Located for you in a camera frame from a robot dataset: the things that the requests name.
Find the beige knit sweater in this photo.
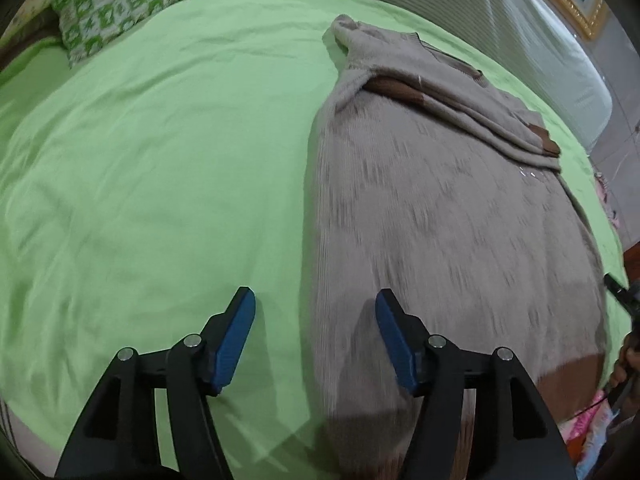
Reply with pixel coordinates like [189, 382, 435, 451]
[311, 15, 606, 479]

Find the person's right hand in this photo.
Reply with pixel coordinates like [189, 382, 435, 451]
[610, 333, 640, 387]

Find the pink floral cloth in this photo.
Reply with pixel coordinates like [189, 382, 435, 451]
[559, 390, 618, 480]

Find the green bed sheet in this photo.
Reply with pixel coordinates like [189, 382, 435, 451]
[1, 0, 623, 479]

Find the yellow floral quilt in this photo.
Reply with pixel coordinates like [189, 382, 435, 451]
[1, 0, 56, 47]

